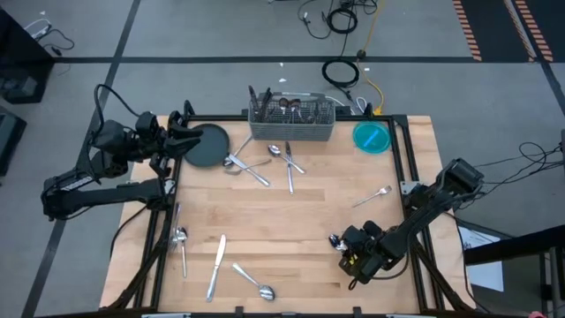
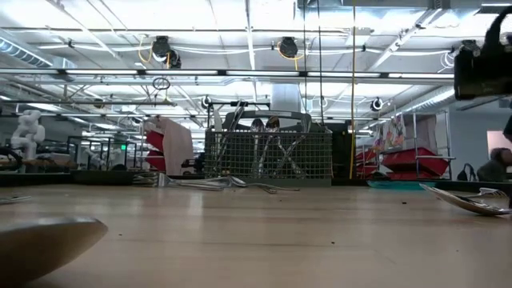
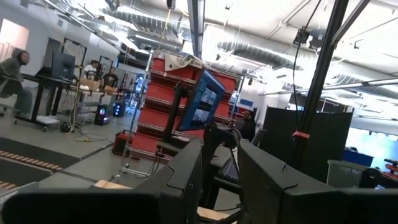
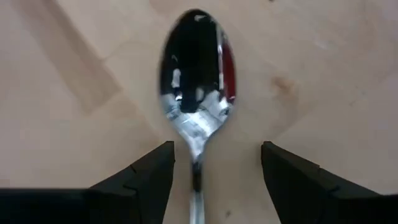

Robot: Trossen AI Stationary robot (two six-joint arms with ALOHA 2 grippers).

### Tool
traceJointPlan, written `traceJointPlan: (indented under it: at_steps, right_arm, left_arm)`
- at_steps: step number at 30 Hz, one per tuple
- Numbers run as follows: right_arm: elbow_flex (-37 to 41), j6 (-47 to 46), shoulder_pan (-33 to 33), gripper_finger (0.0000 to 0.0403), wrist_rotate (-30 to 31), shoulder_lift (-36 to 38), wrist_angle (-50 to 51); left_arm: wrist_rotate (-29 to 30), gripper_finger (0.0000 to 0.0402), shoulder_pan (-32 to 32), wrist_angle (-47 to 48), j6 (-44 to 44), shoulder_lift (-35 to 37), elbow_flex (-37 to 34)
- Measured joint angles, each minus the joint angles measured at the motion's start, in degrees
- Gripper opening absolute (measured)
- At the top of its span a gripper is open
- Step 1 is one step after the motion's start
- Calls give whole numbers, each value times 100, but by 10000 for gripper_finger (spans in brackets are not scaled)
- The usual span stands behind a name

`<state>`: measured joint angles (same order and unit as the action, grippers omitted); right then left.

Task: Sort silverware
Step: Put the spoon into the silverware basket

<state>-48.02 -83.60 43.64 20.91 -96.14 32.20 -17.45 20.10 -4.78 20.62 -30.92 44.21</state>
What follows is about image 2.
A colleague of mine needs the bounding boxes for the silver cutlery with broad handle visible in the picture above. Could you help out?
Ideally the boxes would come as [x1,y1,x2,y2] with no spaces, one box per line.
[218,102,243,177]

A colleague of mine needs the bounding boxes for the hanging cable loop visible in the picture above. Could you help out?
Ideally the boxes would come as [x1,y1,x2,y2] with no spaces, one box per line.
[151,76,171,91]

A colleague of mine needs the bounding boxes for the large silver spoon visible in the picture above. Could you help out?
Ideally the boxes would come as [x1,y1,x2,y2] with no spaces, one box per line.
[0,217,109,288]

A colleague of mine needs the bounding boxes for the white robot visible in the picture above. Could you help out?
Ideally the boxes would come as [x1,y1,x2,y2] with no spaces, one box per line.
[10,109,46,162]

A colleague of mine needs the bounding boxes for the teal round plate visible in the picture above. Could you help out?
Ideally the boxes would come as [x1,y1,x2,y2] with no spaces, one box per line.
[366,178,436,191]

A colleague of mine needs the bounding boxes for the long ceiling light bar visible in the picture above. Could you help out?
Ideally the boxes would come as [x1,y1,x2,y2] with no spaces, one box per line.
[0,67,457,79]

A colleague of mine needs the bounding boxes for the black bag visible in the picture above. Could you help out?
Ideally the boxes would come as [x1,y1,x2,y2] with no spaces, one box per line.
[456,162,478,182]

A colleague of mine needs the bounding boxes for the red bin stack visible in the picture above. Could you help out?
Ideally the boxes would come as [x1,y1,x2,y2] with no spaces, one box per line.
[143,130,167,173]

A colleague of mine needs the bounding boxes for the colourful printed bag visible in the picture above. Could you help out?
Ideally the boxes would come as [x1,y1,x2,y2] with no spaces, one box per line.
[375,114,406,151]

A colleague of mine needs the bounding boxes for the grey mesh cutlery basket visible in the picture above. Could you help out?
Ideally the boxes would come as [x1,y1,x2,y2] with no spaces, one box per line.
[202,110,334,188]

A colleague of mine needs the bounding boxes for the large red storage bin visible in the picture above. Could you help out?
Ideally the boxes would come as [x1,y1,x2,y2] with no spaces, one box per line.
[379,146,450,177]

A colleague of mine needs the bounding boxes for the white ventilation duct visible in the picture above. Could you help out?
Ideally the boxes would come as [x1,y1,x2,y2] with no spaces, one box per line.
[270,82,302,115]

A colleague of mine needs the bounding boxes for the person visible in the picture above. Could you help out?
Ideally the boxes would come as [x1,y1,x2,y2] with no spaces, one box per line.
[477,146,512,183]

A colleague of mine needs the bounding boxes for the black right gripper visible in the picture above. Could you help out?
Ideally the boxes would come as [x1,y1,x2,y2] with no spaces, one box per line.
[454,43,512,101]

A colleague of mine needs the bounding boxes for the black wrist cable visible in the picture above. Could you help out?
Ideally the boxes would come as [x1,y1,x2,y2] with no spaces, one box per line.
[484,4,512,47]

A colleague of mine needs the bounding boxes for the black hanging cable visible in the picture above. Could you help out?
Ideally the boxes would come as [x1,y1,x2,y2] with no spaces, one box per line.
[302,0,308,113]
[318,0,323,121]

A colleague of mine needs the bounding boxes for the metal wire shelf rack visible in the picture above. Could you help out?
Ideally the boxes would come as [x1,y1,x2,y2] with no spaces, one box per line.
[411,109,456,181]

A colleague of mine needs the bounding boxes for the black frame workstation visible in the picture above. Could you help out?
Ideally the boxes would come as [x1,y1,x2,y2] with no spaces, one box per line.
[66,134,139,172]

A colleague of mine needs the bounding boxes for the pink board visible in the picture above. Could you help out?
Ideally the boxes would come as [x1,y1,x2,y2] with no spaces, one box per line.
[148,115,196,177]

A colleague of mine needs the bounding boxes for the white cover sheet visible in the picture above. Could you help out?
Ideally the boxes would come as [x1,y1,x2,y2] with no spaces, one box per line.
[403,114,439,150]

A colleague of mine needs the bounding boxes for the grey ribbed air duct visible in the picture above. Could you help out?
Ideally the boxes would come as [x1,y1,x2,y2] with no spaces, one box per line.
[0,38,53,69]

